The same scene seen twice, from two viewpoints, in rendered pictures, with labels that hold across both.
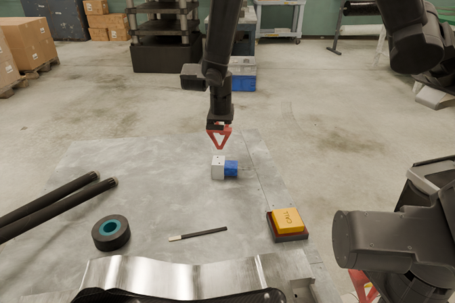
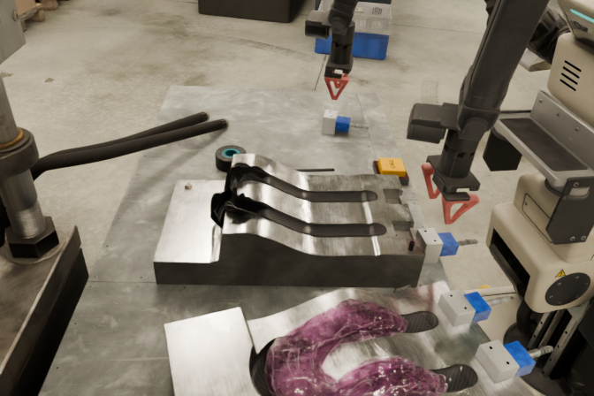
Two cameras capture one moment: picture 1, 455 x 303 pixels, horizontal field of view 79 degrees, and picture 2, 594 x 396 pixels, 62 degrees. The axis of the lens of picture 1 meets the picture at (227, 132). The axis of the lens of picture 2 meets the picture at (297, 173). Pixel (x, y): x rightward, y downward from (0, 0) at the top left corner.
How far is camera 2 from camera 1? 0.63 m
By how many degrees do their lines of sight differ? 6
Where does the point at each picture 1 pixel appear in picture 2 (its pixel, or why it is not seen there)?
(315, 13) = not seen: outside the picture
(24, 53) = not seen: outside the picture
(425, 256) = (445, 123)
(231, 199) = (339, 150)
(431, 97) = (529, 60)
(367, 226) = (421, 110)
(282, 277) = (377, 186)
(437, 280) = (457, 146)
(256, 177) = (368, 136)
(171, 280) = (293, 177)
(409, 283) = (446, 154)
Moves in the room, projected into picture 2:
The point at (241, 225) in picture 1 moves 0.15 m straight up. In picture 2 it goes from (347, 169) to (354, 118)
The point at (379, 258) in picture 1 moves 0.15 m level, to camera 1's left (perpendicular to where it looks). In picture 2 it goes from (425, 128) to (339, 119)
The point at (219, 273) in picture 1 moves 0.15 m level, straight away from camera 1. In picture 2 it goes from (328, 180) to (329, 146)
